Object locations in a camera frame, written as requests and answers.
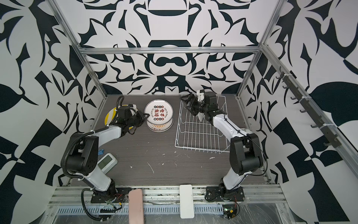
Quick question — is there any yellow white striped plate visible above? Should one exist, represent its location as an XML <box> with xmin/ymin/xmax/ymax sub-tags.
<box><xmin>104</xmin><ymin>104</ymin><xmax>138</xmax><ymax>130</ymax></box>

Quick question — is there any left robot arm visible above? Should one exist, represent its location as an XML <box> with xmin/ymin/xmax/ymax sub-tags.
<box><xmin>61</xmin><ymin>104</ymin><xmax>149</xmax><ymax>192</ymax></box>

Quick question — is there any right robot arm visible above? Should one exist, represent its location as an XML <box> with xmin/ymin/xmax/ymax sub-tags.
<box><xmin>180</xmin><ymin>91</ymin><xmax>264</xmax><ymax>193</ymax></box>

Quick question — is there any pink flat bar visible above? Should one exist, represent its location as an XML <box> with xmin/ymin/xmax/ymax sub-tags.
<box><xmin>128</xmin><ymin>189</ymin><xmax>145</xmax><ymax>224</ymax></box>

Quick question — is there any white flat block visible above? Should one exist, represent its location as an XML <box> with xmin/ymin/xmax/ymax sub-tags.
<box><xmin>179</xmin><ymin>184</ymin><xmax>195</xmax><ymax>219</ymax></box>

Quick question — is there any small circuit board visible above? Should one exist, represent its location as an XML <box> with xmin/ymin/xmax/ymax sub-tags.
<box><xmin>223</xmin><ymin>203</ymin><xmax>241</xmax><ymax>220</ymax></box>

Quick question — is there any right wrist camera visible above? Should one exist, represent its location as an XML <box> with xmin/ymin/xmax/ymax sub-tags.
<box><xmin>196</xmin><ymin>90</ymin><xmax>205</xmax><ymax>104</ymax></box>

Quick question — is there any white wire dish rack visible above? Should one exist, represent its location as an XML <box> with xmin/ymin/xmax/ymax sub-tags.
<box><xmin>175</xmin><ymin>101</ymin><xmax>230</xmax><ymax>154</ymax></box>

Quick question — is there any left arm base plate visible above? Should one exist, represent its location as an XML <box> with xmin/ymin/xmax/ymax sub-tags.
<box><xmin>90</xmin><ymin>187</ymin><xmax>132</xmax><ymax>203</ymax></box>

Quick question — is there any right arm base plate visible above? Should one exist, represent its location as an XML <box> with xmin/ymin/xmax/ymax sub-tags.
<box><xmin>204</xmin><ymin>185</ymin><xmax>245</xmax><ymax>202</ymax></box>

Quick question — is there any black hook rail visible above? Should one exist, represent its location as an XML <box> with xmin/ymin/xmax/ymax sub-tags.
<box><xmin>277</xmin><ymin>67</ymin><xmax>342</xmax><ymax>148</ymax></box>

